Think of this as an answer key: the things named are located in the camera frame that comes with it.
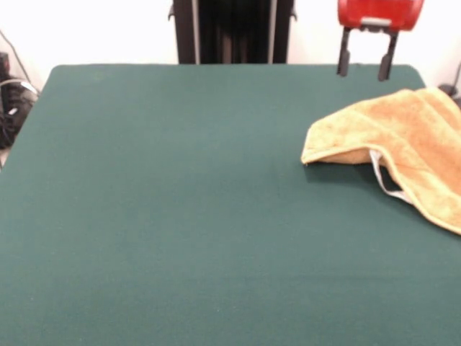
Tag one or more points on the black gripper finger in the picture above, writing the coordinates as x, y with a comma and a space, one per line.
385, 65
343, 61

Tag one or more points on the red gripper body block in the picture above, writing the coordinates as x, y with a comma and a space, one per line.
381, 9

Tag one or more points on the orange terry towel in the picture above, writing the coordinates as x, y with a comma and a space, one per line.
407, 126

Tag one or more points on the black upright stand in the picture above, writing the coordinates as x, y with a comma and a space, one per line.
234, 32

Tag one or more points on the dark green table cloth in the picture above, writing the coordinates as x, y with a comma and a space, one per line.
144, 198

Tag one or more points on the black device with red light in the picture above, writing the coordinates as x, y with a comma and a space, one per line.
3, 63

